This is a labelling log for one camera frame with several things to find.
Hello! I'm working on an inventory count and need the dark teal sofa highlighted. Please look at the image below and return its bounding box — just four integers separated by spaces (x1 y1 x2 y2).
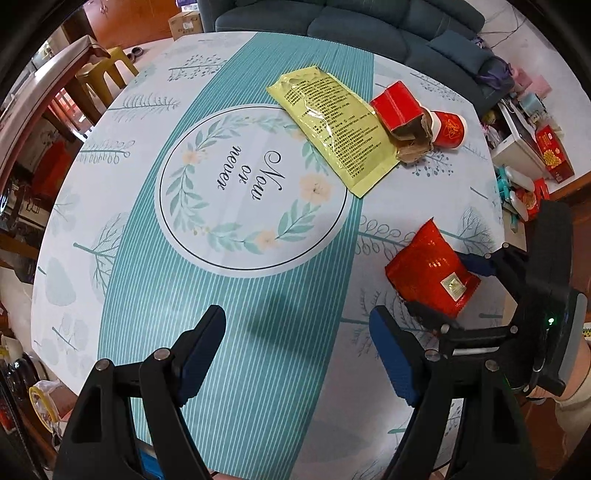
198 0 514 115

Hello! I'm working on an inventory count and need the red paper cup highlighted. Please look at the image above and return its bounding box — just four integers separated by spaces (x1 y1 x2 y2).
429 110 468 149

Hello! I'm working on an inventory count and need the patterned teal white tablecloth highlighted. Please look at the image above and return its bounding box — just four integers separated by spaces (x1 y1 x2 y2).
31 32 505 479

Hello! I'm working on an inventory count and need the teal toy on floor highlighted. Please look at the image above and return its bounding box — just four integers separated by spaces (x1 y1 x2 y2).
495 167 528 232

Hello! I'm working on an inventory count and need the dark wooden side table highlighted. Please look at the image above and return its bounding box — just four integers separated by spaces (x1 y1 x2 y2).
0 35 110 189

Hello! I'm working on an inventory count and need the white low shelf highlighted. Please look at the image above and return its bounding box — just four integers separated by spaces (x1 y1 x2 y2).
491 100 551 180

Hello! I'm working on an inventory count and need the red foil snack wrapper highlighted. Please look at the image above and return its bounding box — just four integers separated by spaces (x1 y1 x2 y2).
385 219 481 319

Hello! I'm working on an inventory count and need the red gift box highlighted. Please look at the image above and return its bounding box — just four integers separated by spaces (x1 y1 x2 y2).
536 125 574 183

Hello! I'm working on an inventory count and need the purple clothing on sofa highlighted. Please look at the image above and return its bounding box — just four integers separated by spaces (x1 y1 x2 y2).
476 56 515 91

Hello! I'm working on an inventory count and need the yellow printed foil bag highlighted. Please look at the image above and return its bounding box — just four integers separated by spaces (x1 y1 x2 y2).
266 66 399 198

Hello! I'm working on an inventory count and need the red torn carton box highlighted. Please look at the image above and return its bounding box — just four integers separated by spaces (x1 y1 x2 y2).
370 81 433 164

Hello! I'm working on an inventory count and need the cardboard box on floor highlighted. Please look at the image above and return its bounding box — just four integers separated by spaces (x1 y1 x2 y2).
168 11 204 40

